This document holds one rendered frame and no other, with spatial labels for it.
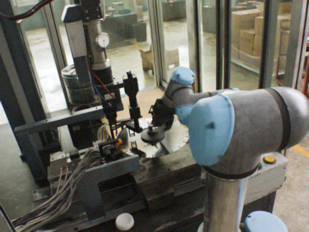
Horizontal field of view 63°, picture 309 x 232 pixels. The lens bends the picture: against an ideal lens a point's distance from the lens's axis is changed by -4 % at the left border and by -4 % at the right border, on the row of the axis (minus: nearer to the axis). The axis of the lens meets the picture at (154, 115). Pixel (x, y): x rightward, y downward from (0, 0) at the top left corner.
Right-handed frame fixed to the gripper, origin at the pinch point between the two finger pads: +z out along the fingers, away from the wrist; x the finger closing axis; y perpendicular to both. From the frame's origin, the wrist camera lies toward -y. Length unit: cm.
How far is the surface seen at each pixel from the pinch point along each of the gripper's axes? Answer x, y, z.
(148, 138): 1.6, 5.3, 3.5
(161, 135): 1.6, -0.5, 2.1
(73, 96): -57, 30, 43
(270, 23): -8, -29, -52
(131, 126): -3.0, 12.6, 0.1
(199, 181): 22.6, -15.1, 10.7
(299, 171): 13, -150, 72
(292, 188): 25, -130, 70
